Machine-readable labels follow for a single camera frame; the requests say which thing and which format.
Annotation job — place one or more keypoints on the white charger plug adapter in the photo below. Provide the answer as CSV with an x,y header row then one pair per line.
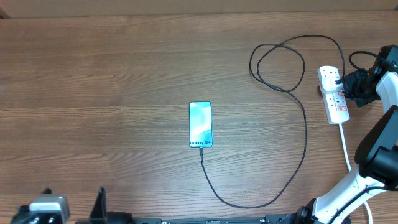
x,y
330,85

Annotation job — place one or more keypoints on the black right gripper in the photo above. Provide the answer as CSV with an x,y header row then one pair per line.
x,y
347,84

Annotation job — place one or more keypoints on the Samsung Galaxy smartphone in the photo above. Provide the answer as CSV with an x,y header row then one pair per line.
x,y
200,124

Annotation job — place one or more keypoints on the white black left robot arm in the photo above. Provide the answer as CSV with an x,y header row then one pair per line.
x,y
119,218

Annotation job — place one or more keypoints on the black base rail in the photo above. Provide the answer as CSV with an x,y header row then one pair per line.
x,y
268,219

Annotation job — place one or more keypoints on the white power strip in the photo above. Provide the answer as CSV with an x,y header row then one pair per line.
x,y
335,103

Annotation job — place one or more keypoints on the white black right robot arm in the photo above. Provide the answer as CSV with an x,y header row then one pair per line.
x,y
375,169

